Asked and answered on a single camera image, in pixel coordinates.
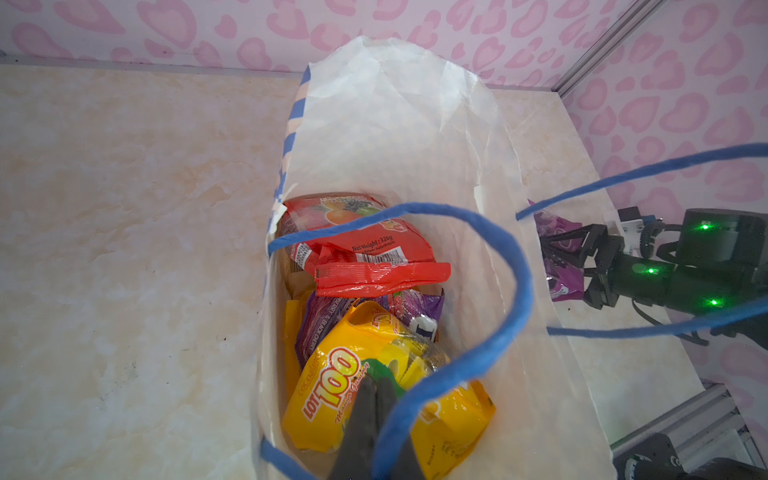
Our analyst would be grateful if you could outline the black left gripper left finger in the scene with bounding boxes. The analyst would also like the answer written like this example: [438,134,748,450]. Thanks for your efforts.
[328,376,378,480]

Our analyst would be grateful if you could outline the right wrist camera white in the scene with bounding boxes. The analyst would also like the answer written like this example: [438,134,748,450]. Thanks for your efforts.
[603,206,658,244]

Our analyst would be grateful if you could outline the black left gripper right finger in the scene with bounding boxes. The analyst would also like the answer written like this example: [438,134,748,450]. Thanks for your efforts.
[376,378,425,479]

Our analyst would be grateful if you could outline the aluminium frame post right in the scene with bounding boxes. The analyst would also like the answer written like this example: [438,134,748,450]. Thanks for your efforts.
[551,0,666,97]

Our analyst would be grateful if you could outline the yellow mango snack bag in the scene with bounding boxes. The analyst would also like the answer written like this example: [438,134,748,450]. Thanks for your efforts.
[283,299,306,399]

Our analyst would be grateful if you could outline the blue checkered paper bag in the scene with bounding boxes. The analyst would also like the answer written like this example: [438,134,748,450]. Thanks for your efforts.
[251,34,768,480]

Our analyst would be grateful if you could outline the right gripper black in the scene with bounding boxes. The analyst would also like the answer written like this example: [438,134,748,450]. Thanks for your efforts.
[539,209,767,316]

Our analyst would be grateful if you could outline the purple Fox's candy bag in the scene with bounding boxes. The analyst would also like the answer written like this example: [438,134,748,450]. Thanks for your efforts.
[295,286,445,367]

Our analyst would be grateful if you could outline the red fruit snack bag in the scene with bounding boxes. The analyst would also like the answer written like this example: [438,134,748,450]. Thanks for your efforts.
[277,192,451,298]

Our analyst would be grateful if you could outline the purple snack bag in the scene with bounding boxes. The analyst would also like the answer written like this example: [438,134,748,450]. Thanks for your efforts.
[527,200,586,302]

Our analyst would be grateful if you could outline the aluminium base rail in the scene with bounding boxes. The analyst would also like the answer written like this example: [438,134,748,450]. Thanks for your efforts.
[612,383,767,480]

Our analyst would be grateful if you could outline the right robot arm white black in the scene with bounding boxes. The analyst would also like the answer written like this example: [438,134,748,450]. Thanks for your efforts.
[371,202,767,479]

